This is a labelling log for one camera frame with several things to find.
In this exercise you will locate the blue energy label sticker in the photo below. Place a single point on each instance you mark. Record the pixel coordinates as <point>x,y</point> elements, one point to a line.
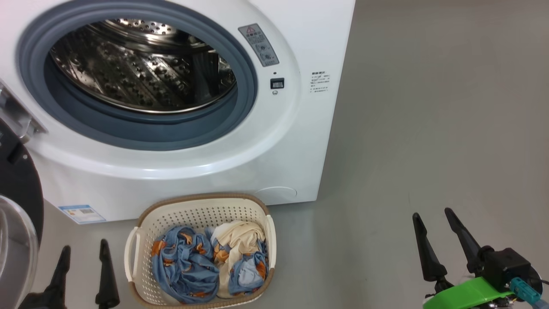
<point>81,213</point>

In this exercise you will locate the round filter cover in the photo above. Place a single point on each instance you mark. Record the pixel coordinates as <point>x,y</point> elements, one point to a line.
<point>276,195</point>

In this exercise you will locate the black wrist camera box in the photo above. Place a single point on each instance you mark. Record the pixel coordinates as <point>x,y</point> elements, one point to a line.
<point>506,266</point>

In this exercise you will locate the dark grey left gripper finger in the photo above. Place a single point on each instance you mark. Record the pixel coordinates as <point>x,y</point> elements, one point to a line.
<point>106,279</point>
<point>58,283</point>

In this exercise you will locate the cream fabric garment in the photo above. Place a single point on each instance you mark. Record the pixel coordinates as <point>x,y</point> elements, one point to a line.
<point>240,240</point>

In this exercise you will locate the round dark washing machine door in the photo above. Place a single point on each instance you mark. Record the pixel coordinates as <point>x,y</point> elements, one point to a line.
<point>21,184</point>

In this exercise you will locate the white front-load washing machine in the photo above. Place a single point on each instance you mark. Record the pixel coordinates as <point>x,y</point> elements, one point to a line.
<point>300,128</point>

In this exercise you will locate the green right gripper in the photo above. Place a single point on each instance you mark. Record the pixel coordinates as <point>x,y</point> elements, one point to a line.
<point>463,296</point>

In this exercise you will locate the blue dog print garment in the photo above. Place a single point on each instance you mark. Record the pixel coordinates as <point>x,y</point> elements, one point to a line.
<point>184,266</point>

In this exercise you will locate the grey warning sticker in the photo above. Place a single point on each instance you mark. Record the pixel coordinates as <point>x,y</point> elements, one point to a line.
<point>258,45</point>

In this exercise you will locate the stainless steel washer drum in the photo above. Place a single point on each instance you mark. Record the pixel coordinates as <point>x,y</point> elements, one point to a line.
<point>141,68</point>

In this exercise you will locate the cream perforated laundry basket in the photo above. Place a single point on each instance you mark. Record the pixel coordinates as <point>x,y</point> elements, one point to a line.
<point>193,210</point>

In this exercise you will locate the grey rubber door gasket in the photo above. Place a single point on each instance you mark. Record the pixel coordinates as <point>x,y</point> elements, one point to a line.
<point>141,133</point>

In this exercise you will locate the black door lock latch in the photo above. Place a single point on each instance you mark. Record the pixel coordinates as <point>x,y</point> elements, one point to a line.
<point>277,83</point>

